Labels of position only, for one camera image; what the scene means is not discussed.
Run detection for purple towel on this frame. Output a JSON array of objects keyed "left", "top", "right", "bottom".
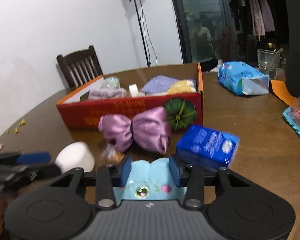
[{"left": 88, "top": 87, "right": 128, "bottom": 101}]

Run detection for white cylinder sponge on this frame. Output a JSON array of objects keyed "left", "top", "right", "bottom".
[{"left": 55, "top": 141, "right": 96, "bottom": 174}]

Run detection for row of hanging clothes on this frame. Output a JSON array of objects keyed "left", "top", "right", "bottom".
[{"left": 224, "top": 0, "right": 287, "bottom": 40}]

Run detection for studio light on stand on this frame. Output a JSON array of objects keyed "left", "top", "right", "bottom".
[{"left": 122, "top": 0, "right": 152, "bottom": 68}]

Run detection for yellow crumbs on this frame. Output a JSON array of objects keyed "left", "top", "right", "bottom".
[{"left": 6, "top": 120, "right": 26, "bottom": 133}]

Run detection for red cardboard box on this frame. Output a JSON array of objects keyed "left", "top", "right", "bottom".
[{"left": 56, "top": 62, "right": 204, "bottom": 131}]

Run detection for light blue wet wipes pack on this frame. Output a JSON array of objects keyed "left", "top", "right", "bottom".
[{"left": 217, "top": 61, "right": 270, "bottom": 96}]

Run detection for lavender fabric pouch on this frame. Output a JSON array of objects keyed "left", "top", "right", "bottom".
[{"left": 140, "top": 74, "right": 181, "bottom": 96}]

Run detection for blue plush toy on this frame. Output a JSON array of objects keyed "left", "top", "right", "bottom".
[{"left": 113, "top": 158, "right": 188, "bottom": 202}]

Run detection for clear glass cup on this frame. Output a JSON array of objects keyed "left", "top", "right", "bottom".
[{"left": 257, "top": 48, "right": 284, "bottom": 80}]

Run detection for sliding glass door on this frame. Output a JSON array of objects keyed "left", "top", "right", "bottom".
[{"left": 167, "top": 0, "right": 300, "bottom": 66}]

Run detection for dark wooden chair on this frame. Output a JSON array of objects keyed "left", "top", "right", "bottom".
[{"left": 56, "top": 45, "right": 104, "bottom": 89}]

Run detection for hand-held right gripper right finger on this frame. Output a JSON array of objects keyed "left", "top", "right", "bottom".
[{"left": 169, "top": 155, "right": 252, "bottom": 209}]

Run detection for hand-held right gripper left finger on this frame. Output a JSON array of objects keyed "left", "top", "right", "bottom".
[{"left": 47, "top": 156, "right": 132, "bottom": 210}]

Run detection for black monitor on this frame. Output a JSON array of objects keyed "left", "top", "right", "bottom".
[{"left": 284, "top": 0, "right": 300, "bottom": 98}]

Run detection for teal snack packet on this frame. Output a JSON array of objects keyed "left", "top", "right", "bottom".
[{"left": 282, "top": 96, "right": 300, "bottom": 139}]

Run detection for blue tissue packet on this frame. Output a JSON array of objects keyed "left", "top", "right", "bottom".
[{"left": 176, "top": 124, "right": 241, "bottom": 169}]

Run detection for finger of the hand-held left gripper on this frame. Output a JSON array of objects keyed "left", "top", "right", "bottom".
[
  {"left": 27, "top": 163, "right": 62, "bottom": 181},
  {"left": 17, "top": 151, "right": 51, "bottom": 165}
]

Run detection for yellow plush toy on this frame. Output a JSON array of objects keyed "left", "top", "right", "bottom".
[{"left": 165, "top": 79, "right": 198, "bottom": 96}]

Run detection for white wedge sponge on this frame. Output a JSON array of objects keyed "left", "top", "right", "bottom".
[{"left": 128, "top": 83, "right": 141, "bottom": 97}]

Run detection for small brown wrapped item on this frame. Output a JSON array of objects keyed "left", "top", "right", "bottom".
[{"left": 101, "top": 142, "right": 125, "bottom": 165}]

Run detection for clear plastic bag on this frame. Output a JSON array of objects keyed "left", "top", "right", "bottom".
[{"left": 103, "top": 77, "right": 121, "bottom": 89}]

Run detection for orange card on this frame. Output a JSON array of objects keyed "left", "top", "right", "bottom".
[{"left": 269, "top": 79, "right": 297, "bottom": 107}]

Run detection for purple satin pouch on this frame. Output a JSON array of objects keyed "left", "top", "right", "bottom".
[{"left": 98, "top": 106, "right": 172, "bottom": 155}]

